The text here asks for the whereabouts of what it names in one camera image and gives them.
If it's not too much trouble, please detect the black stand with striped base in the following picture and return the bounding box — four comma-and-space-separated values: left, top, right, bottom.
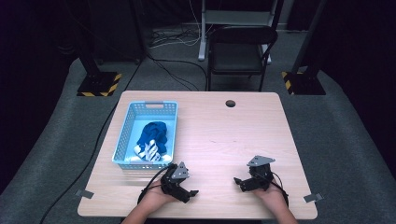
74, 0, 123, 97
281, 0, 328, 96

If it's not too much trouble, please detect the person's left hand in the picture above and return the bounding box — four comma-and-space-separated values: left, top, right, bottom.
141, 180, 178, 214

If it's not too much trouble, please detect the white metal stand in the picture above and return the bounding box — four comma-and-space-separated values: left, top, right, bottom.
198, 0, 279, 65

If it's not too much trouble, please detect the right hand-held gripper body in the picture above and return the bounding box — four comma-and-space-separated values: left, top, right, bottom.
246, 155, 276, 192

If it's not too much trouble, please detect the person's right hand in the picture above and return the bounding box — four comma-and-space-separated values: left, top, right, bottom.
253, 180, 289, 216

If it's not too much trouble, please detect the grey tape strip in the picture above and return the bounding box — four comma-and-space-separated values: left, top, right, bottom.
303, 192, 325, 203
74, 189, 95, 200

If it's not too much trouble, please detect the light blue plastic basket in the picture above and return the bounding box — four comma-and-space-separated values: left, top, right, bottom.
111, 100, 179, 171

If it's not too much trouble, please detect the black folding chair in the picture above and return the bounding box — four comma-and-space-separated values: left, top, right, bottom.
206, 25, 279, 92

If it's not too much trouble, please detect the bundle of floor cables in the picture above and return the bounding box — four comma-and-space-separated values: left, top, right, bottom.
148, 0, 216, 49

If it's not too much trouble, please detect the long black floor cable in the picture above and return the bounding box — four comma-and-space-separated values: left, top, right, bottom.
39, 52, 149, 224

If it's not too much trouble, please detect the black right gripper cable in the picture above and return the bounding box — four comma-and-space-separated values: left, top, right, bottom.
270, 172, 290, 208

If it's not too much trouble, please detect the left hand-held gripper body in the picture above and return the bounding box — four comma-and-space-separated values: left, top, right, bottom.
160, 161, 191, 201

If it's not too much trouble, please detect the grey floor mat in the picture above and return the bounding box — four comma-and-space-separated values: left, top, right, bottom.
0, 29, 396, 224

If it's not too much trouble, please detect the blue and white cloth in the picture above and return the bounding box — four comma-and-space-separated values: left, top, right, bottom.
134, 120, 169, 162

